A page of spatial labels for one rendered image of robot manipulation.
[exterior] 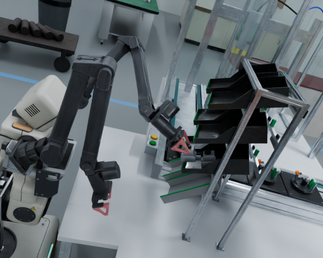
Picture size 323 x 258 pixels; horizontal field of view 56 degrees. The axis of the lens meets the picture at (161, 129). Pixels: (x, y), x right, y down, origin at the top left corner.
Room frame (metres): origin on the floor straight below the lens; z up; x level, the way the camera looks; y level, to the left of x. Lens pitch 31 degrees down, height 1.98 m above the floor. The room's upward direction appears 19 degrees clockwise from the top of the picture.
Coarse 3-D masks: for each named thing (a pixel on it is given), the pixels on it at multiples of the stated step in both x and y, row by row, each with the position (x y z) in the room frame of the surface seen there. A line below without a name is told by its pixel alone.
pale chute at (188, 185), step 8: (184, 176) 1.16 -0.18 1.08; (192, 176) 1.16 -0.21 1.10; (200, 176) 1.16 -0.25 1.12; (208, 176) 1.15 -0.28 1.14; (176, 184) 1.16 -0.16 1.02; (184, 184) 1.15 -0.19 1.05; (192, 184) 1.12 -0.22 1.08; (200, 184) 1.10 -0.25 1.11; (208, 184) 1.03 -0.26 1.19; (216, 184) 1.03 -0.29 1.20; (168, 192) 1.12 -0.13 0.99; (176, 192) 1.04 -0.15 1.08; (184, 192) 1.04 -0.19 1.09; (192, 192) 1.03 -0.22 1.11; (200, 192) 1.03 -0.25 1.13; (168, 200) 1.04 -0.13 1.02; (176, 200) 1.04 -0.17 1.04
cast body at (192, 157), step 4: (188, 144) 1.11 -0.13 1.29; (184, 148) 1.09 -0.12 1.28; (192, 148) 1.09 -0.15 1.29; (192, 152) 1.08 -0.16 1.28; (180, 156) 1.08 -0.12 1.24; (184, 156) 1.08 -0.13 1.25; (188, 156) 1.08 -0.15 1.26; (192, 156) 1.08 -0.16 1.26; (196, 156) 1.09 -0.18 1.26; (200, 156) 1.10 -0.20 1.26; (184, 160) 1.08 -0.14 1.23; (188, 160) 1.08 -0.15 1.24; (192, 160) 1.08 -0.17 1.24
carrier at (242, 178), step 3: (231, 177) 1.44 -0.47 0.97; (234, 177) 1.45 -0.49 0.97; (237, 177) 1.46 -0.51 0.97; (240, 177) 1.47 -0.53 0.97; (243, 177) 1.48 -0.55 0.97; (246, 177) 1.49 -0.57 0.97; (234, 180) 1.43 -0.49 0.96; (237, 180) 1.43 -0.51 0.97; (240, 180) 1.44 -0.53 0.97; (243, 180) 1.45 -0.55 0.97; (246, 180) 1.46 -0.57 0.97; (243, 183) 1.44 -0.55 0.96; (246, 183) 1.44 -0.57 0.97
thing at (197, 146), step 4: (188, 136) 1.32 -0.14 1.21; (192, 136) 1.32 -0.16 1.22; (192, 140) 1.31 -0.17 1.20; (192, 144) 1.27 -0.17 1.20; (196, 144) 1.26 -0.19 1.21; (200, 144) 1.26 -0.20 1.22; (204, 144) 1.26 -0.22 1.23; (208, 144) 1.18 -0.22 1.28; (212, 144) 1.18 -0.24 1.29; (216, 144) 1.18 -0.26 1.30; (196, 148) 1.19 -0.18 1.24; (200, 148) 1.19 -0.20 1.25; (204, 148) 1.18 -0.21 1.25; (208, 148) 1.18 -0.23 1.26; (196, 152) 1.19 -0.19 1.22; (200, 152) 1.19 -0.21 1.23
